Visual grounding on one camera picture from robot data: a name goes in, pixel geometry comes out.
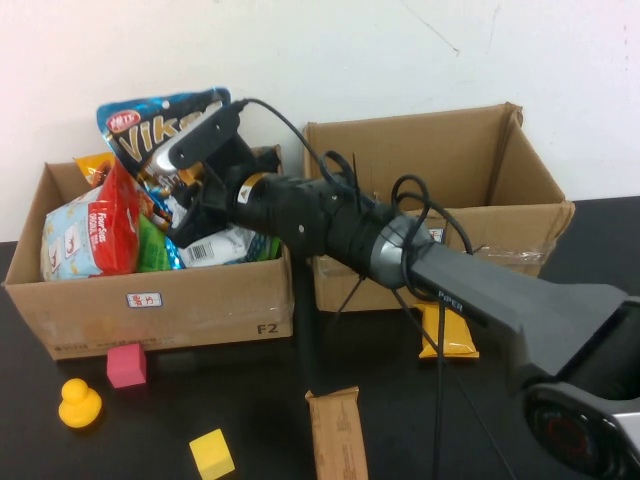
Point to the cardboard box with clear tape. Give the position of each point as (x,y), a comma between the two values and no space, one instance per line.
(450,145)

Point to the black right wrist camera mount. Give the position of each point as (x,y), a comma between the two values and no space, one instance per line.
(205,135)

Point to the yellow snack bar packet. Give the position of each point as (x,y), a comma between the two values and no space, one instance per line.
(452,335)

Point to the cardboard box printed F2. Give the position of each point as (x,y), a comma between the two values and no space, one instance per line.
(200,305)

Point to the orange snack bag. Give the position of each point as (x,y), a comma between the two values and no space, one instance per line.
(92,167)

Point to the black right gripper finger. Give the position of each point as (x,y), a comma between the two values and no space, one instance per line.
(192,227)

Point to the pink foam cube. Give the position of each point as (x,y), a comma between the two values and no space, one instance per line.
(126,367)

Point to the yellow foam cube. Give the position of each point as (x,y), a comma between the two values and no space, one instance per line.
(211,454)

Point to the yellow rubber duck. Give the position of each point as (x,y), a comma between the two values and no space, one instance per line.
(79,407)

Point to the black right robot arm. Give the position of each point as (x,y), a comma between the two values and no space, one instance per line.
(500,295)

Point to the brown snack bar packet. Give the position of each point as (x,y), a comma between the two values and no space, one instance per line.
(337,435)

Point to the green snack bag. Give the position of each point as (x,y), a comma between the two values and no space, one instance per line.
(152,247)

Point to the blue Vikar prawn chip bag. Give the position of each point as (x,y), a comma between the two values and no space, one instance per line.
(130,132)

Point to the red and blue prawn cracker bag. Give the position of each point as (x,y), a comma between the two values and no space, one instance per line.
(110,235)

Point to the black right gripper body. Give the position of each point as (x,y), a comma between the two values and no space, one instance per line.
(222,192)

